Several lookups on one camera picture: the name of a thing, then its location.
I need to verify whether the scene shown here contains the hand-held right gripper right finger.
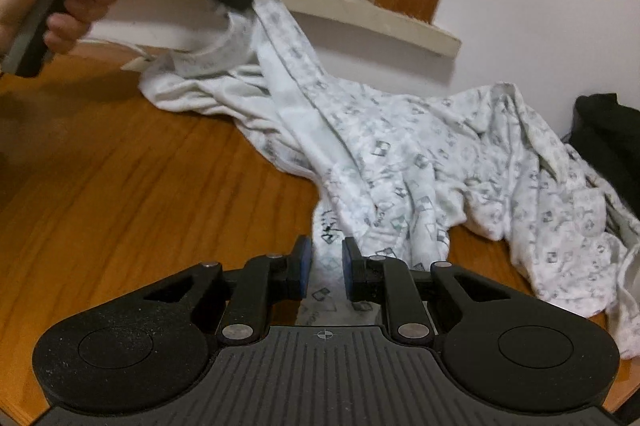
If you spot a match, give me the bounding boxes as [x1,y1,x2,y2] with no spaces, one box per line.
[342,237,501,348]

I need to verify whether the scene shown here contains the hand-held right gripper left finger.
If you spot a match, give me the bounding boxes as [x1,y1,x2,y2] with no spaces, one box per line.
[140,235,312,348]

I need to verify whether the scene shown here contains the white patterned pajama pants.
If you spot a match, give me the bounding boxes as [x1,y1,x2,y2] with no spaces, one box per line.
[122,0,640,359]

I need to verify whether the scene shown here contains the person's left hand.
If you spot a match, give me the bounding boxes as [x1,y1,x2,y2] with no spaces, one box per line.
[0,0,121,56]

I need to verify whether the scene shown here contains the beige window sill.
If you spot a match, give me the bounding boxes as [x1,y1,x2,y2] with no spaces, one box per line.
[85,0,462,62]

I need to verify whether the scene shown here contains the thick black folded sweater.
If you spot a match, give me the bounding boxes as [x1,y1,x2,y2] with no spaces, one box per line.
[570,93,640,237]

